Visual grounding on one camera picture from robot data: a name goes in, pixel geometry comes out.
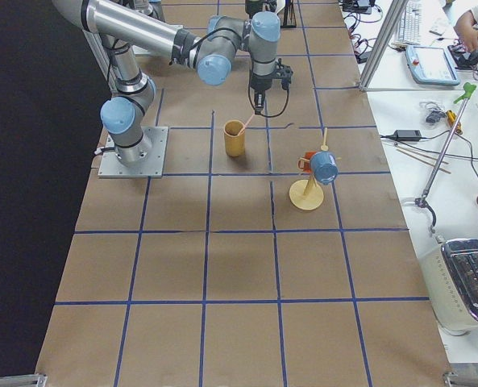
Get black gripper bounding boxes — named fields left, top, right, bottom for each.
left=248, top=58, right=293, bottom=114

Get pink chopstick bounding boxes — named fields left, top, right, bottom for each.
left=237, top=112, right=256, bottom=136

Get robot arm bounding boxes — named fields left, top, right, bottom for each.
left=53, top=1, right=293, bottom=177

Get person hand at desk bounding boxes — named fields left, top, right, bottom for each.
left=455, top=19, right=478, bottom=52

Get bamboo cylinder holder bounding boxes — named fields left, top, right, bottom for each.
left=223, top=120, right=245, bottom=157

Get blue mug on stand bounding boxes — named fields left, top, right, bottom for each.
left=310, top=151, right=339, bottom=185

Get wooden mug tree stand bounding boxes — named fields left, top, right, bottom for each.
left=289, top=127, right=330, bottom=210

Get black power adapter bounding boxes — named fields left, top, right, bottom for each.
left=394, top=130, right=422, bottom=142

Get white keyboard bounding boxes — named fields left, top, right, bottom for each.
left=393, top=1, right=422, bottom=46

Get wooden chopstick on desk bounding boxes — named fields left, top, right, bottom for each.
left=396, top=148, right=451, bottom=174

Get teach pendant tablet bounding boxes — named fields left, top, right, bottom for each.
left=405, top=45, right=460, bottom=86

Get chrome toaster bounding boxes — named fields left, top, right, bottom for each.
left=419, top=238, right=478, bottom=335

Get black wire mug rack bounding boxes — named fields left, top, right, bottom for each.
left=280, top=0, right=297, bottom=29

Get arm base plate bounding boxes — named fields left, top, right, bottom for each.
left=98, top=127, right=169, bottom=178

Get aluminium frame post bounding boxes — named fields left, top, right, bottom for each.
left=359, top=0, right=407, bottom=92

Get green handled reacher grabber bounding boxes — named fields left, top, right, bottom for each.
left=414, top=82, right=477, bottom=235

